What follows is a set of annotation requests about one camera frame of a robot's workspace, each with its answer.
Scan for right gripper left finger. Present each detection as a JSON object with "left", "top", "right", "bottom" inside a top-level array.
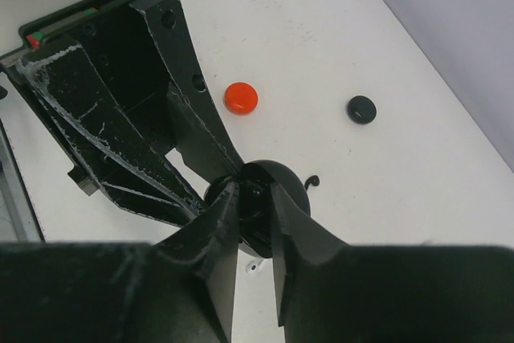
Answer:
[{"left": 1, "top": 182, "right": 239, "bottom": 342}]

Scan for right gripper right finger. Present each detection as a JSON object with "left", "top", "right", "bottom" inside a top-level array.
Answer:
[{"left": 271, "top": 184, "right": 513, "bottom": 342}]

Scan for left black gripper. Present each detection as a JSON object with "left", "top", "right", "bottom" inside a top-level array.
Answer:
[{"left": 18, "top": 0, "right": 244, "bottom": 227}]

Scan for black earbud case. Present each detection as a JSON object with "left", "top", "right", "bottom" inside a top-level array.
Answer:
[
  {"left": 346, "top": 96, "right": 377, "bottom": 125},
  {"left": 204, "top": 160, "right": 311, "bottom": 259}
]

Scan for orange earbud case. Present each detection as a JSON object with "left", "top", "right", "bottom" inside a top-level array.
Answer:
[{"left": 223, "top": 82, "right": 259, "bottom": 115}]

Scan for white earbud lower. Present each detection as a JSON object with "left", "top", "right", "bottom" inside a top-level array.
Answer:
[{"left": 245, "top": 259, "right": 267, "bottom": 275}]

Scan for black earbud centre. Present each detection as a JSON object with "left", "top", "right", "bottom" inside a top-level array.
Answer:
[{"left": 304, "top": 174, "right": 320, "bottom": 190}]

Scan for aluminium mounting rail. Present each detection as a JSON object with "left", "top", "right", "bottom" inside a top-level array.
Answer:
[{"left": 1, "top": 124, "right": 44, "bottom": 243}]

